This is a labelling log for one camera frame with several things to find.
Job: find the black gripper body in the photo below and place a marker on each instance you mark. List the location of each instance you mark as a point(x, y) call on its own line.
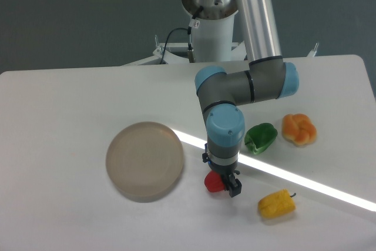
point(222, 160)

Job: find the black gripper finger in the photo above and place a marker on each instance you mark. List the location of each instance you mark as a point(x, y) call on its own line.
point(232, 185)

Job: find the red toy pepper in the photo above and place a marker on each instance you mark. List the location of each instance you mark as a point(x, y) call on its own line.
point(213, 182)

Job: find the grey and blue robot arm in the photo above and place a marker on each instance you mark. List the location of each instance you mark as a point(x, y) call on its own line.
point(220, 93)

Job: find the yellow toy pepper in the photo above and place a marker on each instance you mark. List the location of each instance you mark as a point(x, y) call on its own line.
point(276, 204)

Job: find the green toy pepper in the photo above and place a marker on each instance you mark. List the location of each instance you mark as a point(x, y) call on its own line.
point(258, 138)

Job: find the beige round plate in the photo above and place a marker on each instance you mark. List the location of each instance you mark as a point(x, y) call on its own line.
point(145, 161)

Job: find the orange knotted bread roll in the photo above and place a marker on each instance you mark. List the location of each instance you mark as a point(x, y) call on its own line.
point(298, 129)

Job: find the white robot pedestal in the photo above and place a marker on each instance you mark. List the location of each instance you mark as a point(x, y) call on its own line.
point(210, 41)

